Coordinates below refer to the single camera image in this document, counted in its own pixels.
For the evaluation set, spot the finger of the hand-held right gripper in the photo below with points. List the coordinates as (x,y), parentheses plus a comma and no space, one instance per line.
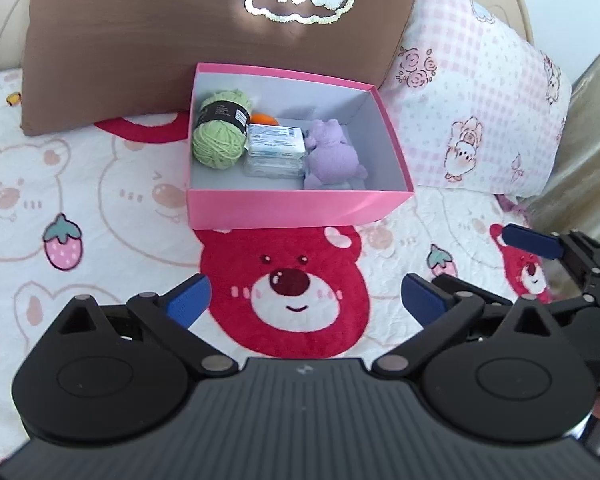
(530,241)
(490,297)

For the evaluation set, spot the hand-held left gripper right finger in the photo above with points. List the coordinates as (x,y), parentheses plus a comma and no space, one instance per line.
(422,300)

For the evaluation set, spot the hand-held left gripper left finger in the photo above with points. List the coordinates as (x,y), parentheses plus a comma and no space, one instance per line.
(190,300)

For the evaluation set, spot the pink cardboard box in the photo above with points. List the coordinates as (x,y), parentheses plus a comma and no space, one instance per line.
(280,210)

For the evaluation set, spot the blue wet wipes pack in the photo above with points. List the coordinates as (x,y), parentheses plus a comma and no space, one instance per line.
(272,167)

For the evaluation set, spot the green yarn ball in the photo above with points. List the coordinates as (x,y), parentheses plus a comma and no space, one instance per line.
(215,145)

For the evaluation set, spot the purple plush toy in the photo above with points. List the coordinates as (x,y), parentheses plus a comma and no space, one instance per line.
(330,160)

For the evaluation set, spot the small clear tissue pack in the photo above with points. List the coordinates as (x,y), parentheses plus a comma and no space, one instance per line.
(275,140)

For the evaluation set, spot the orange ball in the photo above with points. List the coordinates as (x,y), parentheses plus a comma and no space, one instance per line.
(264,119)

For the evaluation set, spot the printed bear blanket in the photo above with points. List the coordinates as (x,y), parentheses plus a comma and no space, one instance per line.
(105,240)

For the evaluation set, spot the beige curtain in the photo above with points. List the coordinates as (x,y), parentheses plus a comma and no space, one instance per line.
(595,135)

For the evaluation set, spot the pink checkered pillow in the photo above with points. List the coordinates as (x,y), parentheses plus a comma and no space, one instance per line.
(480,85)

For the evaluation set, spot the small yellow object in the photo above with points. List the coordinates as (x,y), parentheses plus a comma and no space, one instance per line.
(14,98)

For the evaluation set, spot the brown cushion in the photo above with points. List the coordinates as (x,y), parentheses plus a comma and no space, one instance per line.
(130,35)

